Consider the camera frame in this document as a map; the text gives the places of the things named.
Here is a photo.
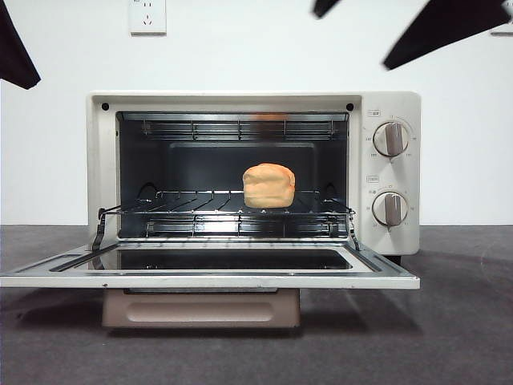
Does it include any golden bread loaf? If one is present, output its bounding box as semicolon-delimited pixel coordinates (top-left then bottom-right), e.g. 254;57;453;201
242;162;297;209

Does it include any glass oven door with handle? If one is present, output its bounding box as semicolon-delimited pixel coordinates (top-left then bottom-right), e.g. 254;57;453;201
0;239;421;330

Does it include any cream Toshiba toaster oven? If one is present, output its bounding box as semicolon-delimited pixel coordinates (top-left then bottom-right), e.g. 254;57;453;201
87;90;422;265

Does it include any cream oven knob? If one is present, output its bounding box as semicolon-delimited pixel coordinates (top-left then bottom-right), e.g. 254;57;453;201
372;121;411;158
371;191;410;230

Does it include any wire heater guard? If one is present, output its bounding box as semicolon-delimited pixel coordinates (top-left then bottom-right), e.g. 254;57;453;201
140;119;334;140
145;215;342;238

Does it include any metal wire oven rack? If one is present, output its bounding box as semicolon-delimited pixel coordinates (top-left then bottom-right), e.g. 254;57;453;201
99;189;356;215

